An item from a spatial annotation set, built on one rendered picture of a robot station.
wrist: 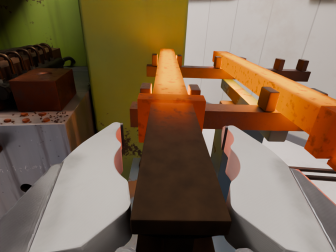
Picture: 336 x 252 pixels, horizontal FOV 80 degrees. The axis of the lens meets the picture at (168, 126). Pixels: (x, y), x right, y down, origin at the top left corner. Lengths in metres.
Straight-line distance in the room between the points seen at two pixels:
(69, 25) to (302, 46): 2.00
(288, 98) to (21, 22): 0.92
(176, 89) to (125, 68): 0.40
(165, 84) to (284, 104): 0.11
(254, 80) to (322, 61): 2.06
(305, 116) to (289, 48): 2.22
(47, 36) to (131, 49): 0.47
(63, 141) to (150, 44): 0.32
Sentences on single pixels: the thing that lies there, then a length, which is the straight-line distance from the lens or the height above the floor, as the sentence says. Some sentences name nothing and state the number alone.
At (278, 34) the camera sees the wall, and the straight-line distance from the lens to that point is 2.46.
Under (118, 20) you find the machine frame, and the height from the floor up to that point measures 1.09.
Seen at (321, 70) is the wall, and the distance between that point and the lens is 2.33.
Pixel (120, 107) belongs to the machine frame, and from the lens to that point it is 0.60.
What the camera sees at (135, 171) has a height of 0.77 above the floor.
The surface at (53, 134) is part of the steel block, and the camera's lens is 0.44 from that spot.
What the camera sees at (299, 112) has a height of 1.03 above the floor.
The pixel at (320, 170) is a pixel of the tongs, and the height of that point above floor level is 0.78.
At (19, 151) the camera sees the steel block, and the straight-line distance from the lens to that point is 0.49.
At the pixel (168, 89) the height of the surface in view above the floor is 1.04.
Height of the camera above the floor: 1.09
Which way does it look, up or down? 27 degrees down
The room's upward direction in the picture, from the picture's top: 2 degrees clockwise
